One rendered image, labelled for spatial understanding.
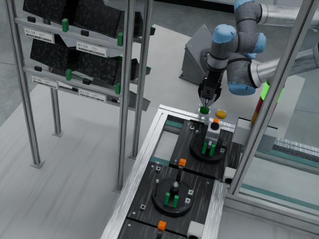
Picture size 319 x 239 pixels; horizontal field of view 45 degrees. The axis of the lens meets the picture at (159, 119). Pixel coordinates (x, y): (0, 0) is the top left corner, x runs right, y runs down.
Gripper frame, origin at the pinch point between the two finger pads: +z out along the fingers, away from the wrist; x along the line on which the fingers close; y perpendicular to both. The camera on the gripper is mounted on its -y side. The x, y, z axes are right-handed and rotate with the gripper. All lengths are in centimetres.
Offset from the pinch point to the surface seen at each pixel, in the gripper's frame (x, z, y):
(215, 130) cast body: -6.1, -10.0, -22.8
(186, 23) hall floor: 48, 99, 234
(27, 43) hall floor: 171, 98, 134
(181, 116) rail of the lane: 8.3, 2.5, -7.5
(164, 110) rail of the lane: 15.4, 2.5, -6.2
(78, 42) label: 34, -47, -44
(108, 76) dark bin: 28, -34, -39
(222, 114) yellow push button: -7.7, 1.4, -0.9
